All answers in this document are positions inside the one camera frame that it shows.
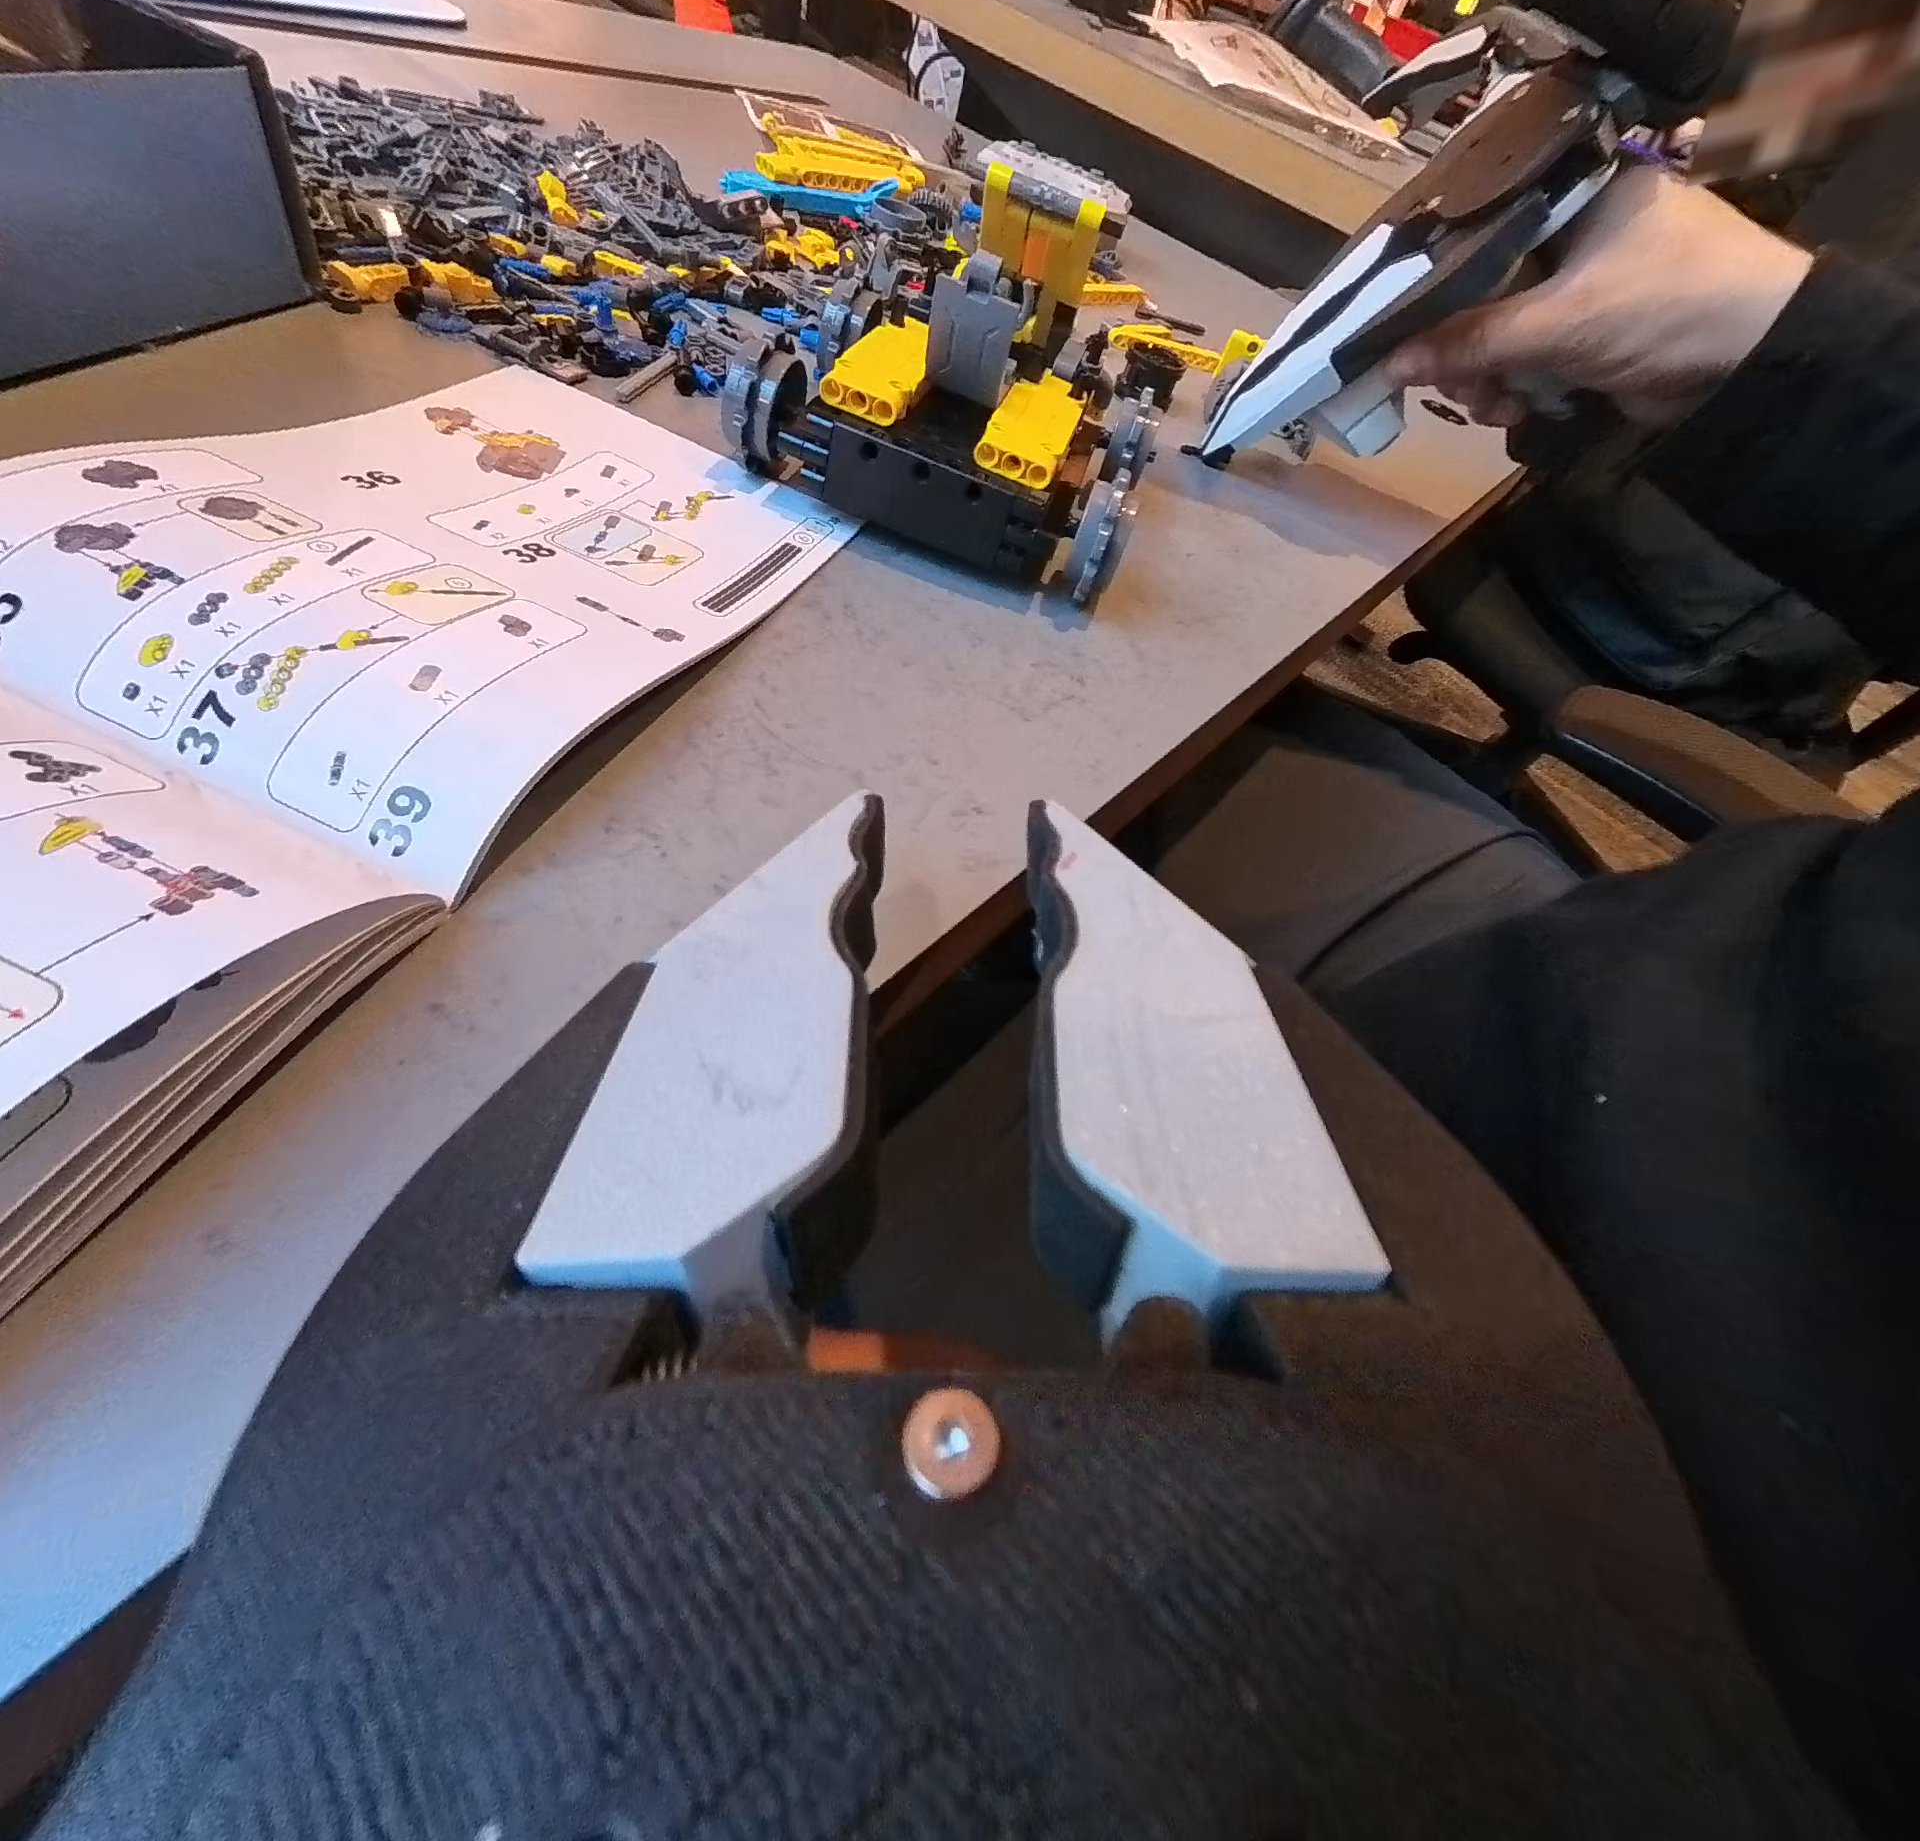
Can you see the yellow beam frame assembly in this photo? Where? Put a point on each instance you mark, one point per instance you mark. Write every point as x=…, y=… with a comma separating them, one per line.
x=839, y=161

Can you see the blue curved panel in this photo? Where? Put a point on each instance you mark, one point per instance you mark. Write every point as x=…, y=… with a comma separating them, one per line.
x=796, y=191

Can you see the grey desk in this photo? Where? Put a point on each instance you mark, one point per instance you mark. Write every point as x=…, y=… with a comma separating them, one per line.
x=973, y=669

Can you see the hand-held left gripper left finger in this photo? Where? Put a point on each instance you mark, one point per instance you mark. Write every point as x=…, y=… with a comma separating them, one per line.
x=706, y=1106

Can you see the yellow toy vehicle model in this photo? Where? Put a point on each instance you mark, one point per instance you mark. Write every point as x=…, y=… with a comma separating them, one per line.
x=929, y=430

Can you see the black office chair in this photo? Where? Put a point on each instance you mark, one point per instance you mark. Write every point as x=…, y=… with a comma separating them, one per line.
x=1678, y=731

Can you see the person's right hand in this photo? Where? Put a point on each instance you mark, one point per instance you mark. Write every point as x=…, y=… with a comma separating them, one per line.
x=1650, y=297

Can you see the person's legs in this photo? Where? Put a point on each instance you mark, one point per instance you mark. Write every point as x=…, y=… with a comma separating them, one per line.
x=1349, y=851

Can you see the person's right forearm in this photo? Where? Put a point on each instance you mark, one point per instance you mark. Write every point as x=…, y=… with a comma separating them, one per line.
x=1844, y=415

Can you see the dark grey cardboard box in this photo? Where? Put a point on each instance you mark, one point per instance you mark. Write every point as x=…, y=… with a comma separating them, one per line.
x=134, y=207

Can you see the grey battery box brick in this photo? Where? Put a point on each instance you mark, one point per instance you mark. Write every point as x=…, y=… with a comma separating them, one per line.
x=1050, y=168

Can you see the person's black jacket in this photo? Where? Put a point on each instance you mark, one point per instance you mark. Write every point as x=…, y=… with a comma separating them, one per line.
x=1725, y=1121

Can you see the pile of building brick pieces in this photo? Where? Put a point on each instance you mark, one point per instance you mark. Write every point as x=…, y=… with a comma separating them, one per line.
x=569, y=235

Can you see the open instruction booklet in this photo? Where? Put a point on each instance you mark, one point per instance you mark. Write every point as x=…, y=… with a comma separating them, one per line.
x=301, y=640

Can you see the black spool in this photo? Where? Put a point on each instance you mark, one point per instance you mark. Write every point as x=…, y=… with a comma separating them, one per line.
x=1328, y=33

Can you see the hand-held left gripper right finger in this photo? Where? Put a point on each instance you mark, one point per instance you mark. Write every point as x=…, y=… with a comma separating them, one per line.
x=1201, y=1106

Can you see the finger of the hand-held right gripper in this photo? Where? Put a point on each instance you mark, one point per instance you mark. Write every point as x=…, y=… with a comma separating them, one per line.
x=1306, y=387
x=1335, y=287

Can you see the background table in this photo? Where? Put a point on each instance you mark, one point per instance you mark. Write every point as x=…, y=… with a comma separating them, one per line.
x=1080, y=86

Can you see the loose paper sheets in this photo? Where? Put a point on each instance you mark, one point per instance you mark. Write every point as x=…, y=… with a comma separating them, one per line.
x=1273, y=71

